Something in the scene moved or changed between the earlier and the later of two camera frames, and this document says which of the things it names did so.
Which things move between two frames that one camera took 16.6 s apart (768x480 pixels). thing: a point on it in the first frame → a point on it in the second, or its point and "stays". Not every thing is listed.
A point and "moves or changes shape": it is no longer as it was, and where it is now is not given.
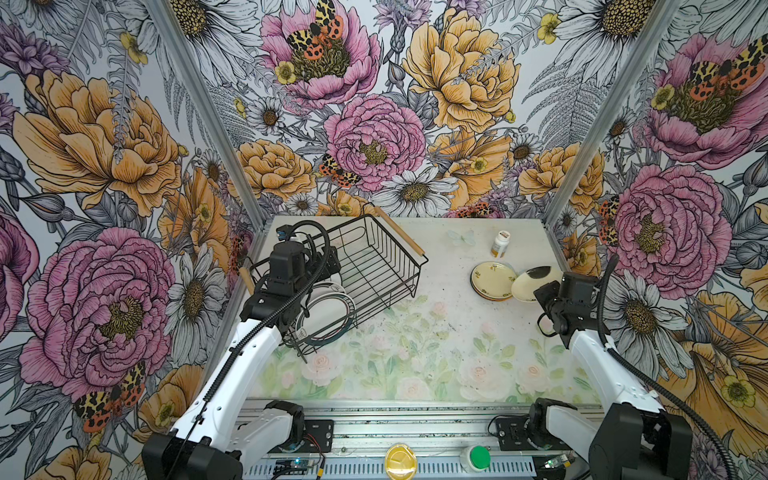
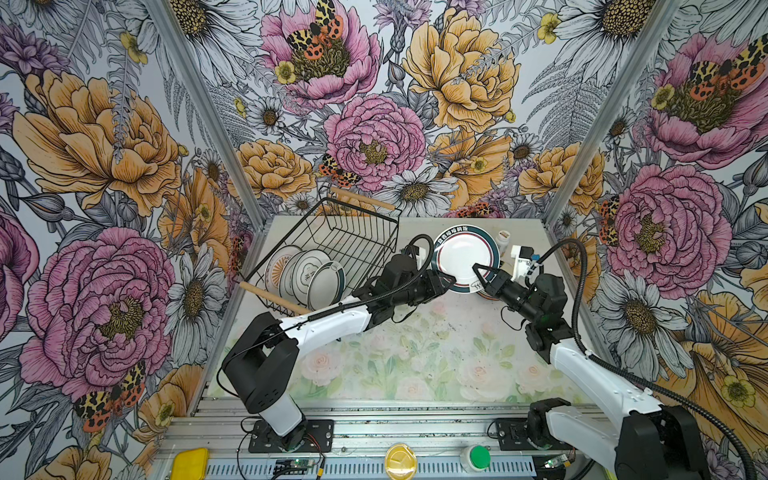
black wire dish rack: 380,268 moves or changes shape
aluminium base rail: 349,439 stays
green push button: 474,458 stays
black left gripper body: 312,269 → 421,290
